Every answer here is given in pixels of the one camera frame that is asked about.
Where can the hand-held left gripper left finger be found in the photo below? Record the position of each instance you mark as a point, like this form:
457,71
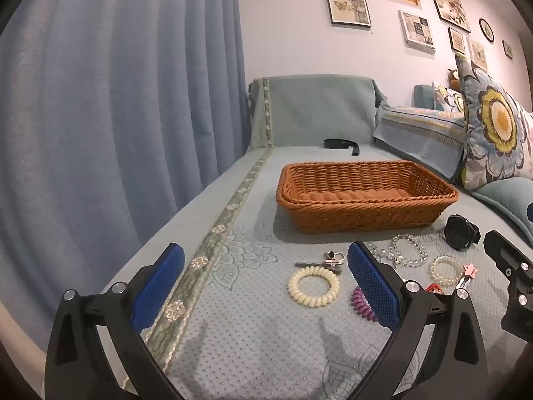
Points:
158,285

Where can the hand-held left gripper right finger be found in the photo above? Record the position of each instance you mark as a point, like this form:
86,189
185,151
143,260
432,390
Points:
374,289

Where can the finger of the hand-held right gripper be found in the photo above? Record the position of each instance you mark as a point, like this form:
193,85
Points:
506,254

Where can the pink star hair clip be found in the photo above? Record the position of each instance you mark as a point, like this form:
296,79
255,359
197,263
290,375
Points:
472,270

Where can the silver hair clip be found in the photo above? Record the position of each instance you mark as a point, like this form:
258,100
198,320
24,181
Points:
316,263

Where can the brown wicker basket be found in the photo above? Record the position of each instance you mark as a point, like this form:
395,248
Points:
354,216

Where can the teal cushion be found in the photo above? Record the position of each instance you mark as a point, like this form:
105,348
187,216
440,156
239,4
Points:
504,200

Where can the large floral pillow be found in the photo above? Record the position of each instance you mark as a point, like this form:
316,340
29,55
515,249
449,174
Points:
495,133

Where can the patterned sofa back cover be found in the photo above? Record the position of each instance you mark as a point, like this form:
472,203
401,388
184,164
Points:
420,133

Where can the small floral pillow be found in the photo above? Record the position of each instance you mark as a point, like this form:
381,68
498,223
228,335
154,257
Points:
447,98

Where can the brown owl toy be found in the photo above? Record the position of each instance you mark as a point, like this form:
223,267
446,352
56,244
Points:
454,79

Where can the teal sofa armrest cover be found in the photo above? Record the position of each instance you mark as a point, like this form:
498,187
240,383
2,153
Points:
316,108

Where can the blue curtain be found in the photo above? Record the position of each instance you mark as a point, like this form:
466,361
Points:
125,91

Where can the pale butterfly framed picture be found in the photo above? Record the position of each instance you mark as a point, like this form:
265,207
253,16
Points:
479,54

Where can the tiny framed picture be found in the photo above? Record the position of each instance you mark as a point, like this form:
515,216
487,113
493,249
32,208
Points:
507,48

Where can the small black framed picture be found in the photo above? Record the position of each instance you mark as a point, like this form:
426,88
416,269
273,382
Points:
457,41

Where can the white framed picture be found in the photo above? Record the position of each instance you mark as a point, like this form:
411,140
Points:
416,31

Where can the flower framed picture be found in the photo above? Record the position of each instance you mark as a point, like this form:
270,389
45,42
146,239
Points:
449,6

